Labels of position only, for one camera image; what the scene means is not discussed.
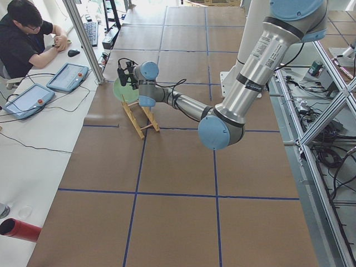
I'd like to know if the light green round plate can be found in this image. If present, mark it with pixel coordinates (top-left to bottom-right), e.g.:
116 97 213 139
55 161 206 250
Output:
113 78 139 103

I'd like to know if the red metal bottle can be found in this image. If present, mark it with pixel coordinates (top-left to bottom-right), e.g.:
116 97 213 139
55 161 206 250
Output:
1 218 42 243

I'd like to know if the black computer mouse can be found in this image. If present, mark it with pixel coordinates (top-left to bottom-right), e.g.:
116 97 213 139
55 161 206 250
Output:
67 49 80 58

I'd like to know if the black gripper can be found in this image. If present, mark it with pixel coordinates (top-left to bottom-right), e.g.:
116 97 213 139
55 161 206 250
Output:
117 61 139 90

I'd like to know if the aluminium side frame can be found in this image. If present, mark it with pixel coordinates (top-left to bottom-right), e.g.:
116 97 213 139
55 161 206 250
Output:
269 34 355 266

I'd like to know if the blue teach pendant far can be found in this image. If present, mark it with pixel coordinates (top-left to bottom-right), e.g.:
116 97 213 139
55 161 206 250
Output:
46 62 89 92

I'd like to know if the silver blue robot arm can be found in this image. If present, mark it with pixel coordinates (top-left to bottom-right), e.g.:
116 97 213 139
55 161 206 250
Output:
117 1 328 150

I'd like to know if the blue teach pendant near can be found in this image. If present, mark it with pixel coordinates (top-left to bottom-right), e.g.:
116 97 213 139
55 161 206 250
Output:
3 83 55 120

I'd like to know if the black keyboard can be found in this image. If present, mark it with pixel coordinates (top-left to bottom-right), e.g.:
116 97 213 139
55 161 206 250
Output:
83 21 98 47

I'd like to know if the seated person black shirt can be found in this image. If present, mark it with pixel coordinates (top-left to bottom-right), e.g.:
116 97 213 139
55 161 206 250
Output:
1 1 68 78

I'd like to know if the wooden dish rack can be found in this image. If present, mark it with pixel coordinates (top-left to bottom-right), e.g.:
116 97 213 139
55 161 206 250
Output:
121 98 160 140

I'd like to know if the blue teach pendant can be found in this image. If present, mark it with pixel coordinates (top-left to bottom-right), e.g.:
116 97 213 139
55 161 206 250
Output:
3 83 55 120
46 62 89 92

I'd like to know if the aluminium frame post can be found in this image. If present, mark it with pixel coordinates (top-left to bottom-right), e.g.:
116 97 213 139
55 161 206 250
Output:
62 0 105 85

